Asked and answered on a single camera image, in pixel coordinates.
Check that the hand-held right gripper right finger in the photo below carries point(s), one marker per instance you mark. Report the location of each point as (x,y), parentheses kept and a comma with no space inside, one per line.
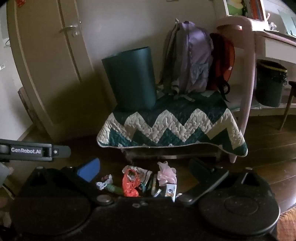
(208,176)

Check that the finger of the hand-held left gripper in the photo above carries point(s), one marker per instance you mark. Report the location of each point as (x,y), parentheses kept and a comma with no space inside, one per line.
(62,151)

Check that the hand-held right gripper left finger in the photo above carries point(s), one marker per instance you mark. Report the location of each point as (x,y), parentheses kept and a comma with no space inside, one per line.
(89,170)

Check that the small white drink carton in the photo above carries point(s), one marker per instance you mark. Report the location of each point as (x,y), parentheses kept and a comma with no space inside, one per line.
(171,191)

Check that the orange plastic bag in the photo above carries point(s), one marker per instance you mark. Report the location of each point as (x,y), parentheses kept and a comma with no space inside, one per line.
(130,184)

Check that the white orange tube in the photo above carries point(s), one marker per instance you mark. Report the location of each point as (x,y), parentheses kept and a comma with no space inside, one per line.
(154,183)

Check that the printed white paper bag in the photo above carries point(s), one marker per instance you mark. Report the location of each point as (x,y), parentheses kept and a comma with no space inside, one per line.
(144,173)

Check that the dark teal trash bin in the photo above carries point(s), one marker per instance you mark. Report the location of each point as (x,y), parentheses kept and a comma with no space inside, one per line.
(131,78)

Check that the white crumpled tissue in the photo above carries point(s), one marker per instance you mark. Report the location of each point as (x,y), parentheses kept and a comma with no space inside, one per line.
(104,182)

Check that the green wrapper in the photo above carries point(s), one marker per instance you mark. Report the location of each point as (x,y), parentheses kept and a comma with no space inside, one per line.
(114,189)

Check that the silver foil wrapper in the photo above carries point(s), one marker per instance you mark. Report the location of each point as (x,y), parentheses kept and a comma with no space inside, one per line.
(157,193)

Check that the teal white zigzag quilt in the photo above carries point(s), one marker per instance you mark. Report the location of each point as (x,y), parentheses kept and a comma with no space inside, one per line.
(173,125)

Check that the beige door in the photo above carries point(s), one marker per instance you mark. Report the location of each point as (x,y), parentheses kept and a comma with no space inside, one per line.
(46,69)

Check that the pink knit slipper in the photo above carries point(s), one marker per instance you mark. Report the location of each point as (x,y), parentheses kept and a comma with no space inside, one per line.
(288,226)

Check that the brown wooden chair leg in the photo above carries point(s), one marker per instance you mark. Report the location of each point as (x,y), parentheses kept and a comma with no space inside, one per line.
(286,104)

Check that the black lined waste bin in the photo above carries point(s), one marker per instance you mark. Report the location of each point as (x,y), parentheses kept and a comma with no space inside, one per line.
(270,85)

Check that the red bag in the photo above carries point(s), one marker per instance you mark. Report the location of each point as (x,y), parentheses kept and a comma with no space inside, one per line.
(222,64)

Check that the pale wooden chair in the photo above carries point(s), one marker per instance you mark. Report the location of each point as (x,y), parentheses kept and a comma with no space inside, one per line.
(248,69)

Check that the purple backpack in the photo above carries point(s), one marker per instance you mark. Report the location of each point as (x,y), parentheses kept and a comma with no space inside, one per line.
(192,60)

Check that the white desk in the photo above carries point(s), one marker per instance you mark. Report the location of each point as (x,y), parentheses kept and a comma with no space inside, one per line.
(277,46)

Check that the red door decoration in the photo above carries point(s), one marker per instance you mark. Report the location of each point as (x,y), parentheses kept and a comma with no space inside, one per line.
(20,2)

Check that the crumpled paper on desk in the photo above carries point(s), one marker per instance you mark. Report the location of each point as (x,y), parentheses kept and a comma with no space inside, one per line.
(272,26)

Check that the clear plastic sheet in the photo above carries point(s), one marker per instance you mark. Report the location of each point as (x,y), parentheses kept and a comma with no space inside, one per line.
(288,23)

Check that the row of books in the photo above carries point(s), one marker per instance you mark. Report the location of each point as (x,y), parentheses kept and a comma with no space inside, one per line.
(255,9)

